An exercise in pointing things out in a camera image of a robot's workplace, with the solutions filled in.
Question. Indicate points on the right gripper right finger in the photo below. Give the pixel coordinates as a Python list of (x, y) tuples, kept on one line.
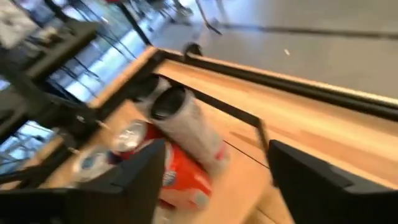
[(329, 196)]

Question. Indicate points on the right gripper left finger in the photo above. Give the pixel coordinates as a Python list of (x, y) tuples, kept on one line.
[(93, 202)]

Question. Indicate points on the silver blue beverage can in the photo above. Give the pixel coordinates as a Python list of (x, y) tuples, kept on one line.
[(90, 163)]

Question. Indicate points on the red beverage can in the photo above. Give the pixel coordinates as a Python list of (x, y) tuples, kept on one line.
[(183, 177)]

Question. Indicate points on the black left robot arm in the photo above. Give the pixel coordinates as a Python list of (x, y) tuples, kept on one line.
[(46, 109)]

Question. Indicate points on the black tripod stand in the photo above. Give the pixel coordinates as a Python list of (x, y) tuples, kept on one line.
[(206, 18)]

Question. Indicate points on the black hook bracket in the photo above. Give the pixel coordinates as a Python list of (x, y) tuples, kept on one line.
[(192, 49)]

